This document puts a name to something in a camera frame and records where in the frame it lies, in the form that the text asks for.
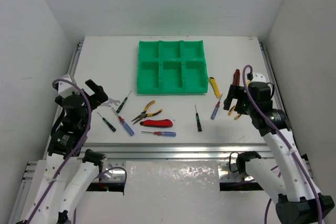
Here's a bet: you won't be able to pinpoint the blue red handle screwdriver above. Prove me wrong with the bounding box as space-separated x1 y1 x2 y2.
111 107 134 136

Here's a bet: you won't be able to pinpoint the small blue red screwdriver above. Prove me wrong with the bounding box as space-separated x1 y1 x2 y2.
141 131 176 137

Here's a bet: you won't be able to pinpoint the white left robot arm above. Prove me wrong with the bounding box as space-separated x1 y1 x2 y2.
20 75 108 223

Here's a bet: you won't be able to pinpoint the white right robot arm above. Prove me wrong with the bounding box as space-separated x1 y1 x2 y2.
224 82 334 223

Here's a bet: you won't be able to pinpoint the silver open-end wrench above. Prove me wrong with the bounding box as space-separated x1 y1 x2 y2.
101 98 120 107

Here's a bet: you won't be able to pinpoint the red black box cutter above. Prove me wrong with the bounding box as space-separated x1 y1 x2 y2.
233 69 240 86

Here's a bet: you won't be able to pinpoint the yellow black utility knife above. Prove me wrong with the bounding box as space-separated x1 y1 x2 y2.
208 77 221 98

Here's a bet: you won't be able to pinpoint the red black utility knife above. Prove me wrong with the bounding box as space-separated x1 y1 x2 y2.
140 119 173 128

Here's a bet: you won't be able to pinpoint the green six-compartment bin tray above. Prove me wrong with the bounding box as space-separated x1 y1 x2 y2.
136 40 208 95

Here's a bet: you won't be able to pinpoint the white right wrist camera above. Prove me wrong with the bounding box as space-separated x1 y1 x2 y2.
250 72 267 83

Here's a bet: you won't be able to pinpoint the yellow handle needle-nose pliers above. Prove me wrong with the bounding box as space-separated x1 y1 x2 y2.
132 100 163 124

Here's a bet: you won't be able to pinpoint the aluminium front rail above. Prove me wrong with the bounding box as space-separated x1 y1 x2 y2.
78 143 278 183

